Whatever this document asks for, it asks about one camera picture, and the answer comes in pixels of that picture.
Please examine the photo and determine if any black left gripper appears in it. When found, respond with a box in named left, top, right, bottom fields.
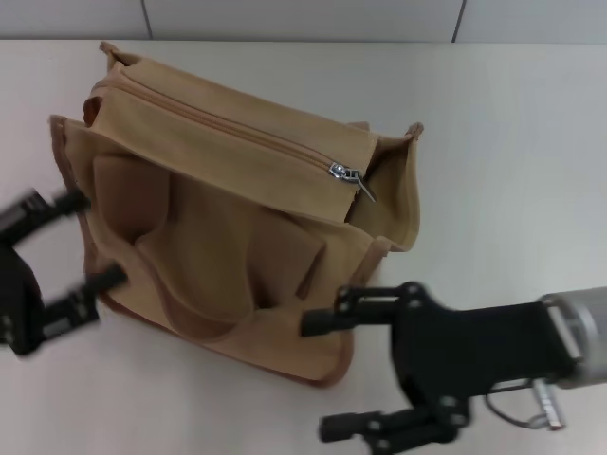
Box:
left=0, top=187, right=129, bottom=359

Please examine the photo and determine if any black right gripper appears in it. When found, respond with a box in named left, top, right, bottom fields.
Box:
left=301, top=282, right=583, bottom=455

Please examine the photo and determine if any khaki canvas food bag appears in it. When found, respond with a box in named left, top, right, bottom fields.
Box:
left=46, top=41, right=426, bottom=388

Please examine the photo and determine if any silver metal zipper pull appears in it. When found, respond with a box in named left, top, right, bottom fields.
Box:
left=329, top=160, right=377, bottom=205

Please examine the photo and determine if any right gripper cable with plugs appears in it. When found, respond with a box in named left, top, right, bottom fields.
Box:
left=483, top=376, right=566, bottom=432

